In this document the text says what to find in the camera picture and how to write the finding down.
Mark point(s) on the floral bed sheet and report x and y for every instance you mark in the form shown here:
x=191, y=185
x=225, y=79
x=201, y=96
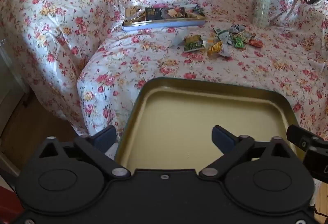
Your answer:
x=153, y=65

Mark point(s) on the blue rectangular snack tin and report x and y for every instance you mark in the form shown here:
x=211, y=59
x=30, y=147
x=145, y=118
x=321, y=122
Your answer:
x=164, y=25

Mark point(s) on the dark cracker packet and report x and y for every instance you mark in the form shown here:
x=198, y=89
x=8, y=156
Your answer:
x=164, y=13

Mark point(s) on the gold wrapped candy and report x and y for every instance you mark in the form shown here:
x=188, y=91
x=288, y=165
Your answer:
x=214, y=49

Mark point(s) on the blue white snack packet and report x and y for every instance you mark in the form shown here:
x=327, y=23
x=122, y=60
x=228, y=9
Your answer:
x=237, y=28

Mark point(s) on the red orange wrapped candy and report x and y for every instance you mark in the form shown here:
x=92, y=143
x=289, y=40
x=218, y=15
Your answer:
x=255, y=43

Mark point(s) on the green wrapped candy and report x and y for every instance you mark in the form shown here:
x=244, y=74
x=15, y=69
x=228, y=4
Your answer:
x=238, y=42

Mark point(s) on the gold rectangular tin lid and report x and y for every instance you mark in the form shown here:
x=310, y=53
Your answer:
x=179, y=121

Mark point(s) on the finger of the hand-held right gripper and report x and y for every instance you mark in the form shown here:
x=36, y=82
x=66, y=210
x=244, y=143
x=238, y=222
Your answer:
x=298, y=137

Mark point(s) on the plain white snack packet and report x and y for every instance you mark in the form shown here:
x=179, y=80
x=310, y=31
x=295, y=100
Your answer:
x=178, y=39

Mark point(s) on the green patterned water bottle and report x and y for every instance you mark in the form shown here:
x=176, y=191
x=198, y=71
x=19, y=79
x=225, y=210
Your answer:
x=262, y=6

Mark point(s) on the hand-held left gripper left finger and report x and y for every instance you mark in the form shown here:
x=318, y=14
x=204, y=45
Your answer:
x=106, y=138

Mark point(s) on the red cloth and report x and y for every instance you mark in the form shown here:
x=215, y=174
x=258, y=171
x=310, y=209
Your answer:
x=9, y=203

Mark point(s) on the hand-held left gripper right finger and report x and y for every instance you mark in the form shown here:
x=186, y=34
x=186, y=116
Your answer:
x=223, y=140

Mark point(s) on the white green snack packet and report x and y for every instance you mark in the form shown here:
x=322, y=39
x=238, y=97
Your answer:
x=223, y=34

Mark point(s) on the green gold snack packet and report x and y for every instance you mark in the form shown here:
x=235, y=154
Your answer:
x=194, y=44

